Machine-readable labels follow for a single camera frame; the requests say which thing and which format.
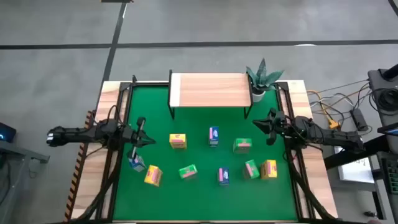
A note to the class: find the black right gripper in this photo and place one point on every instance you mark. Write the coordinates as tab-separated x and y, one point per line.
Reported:
278	124

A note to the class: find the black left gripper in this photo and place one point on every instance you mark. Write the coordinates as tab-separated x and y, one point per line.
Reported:
132	137

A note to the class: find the blue Frosted Flakes cereal box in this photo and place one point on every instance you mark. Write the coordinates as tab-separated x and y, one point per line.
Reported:
223	176
213	136
138	164

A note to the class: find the green Apple Jacks cereal box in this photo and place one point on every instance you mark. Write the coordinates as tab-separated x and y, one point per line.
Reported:
188	171
251	169
242	145

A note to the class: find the yellow Pops cereal box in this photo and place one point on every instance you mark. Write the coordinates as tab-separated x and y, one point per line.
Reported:
153	175
178	141
268	169

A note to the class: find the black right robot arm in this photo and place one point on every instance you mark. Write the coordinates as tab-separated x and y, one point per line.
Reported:
335	137

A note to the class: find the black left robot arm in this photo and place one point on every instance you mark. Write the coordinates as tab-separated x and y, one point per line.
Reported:
77	133

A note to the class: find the wooden shelf black metal legs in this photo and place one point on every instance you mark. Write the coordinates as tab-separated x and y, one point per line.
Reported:
214	93

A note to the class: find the snake plant in white pot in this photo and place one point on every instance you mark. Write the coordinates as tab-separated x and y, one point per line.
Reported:
262	79

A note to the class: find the green felt mat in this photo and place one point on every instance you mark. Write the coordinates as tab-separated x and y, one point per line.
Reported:
192	199

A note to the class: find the yellow black hazard tape strip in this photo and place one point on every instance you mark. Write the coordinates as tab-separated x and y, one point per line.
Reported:
74	183

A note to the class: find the black power adapter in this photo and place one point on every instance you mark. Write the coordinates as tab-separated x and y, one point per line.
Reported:
359	119

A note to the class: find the white board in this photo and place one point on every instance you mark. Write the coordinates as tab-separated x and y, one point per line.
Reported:
354	171

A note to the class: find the black slanted beam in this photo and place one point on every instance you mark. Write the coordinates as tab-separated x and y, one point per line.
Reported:
373	147

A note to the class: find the grey equipment stand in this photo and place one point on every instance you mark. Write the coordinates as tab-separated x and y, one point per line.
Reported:
377	81

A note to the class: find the grey side table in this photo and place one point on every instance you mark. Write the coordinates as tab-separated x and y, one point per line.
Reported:
18	152

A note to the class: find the black keyboard coloured keys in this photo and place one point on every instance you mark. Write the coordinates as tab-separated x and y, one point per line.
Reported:
392	174

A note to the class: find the small black floor object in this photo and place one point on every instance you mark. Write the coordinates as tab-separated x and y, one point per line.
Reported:
370	214

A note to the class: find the dark monitor blue light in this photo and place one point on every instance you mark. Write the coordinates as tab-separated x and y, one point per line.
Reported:
6	132

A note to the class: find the black metal table frame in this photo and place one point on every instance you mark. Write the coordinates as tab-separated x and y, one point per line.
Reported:
299	202

